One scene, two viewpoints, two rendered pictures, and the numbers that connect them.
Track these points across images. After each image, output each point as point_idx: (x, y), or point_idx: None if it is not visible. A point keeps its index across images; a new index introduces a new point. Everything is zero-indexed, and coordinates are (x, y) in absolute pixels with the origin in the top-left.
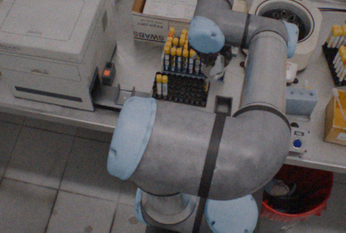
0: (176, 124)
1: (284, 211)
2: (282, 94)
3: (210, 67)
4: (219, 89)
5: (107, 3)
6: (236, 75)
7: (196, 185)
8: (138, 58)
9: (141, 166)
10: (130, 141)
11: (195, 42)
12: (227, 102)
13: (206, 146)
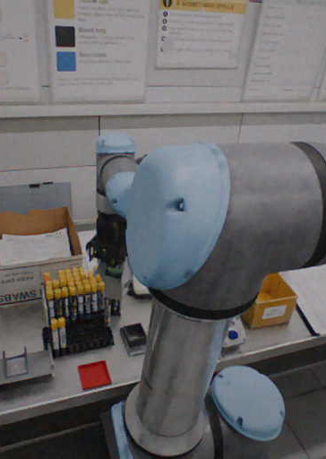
0: (244, 145)
1: None
2: None
3: (115, 281)
4: (120, 323)
5: None
6: (130, 304)
7: (318, 219)
8: (12, 324)
9: (233, 212)
10: (201, 174)
11: (123, 203)
12: (136, 330)
13: (303, 154)
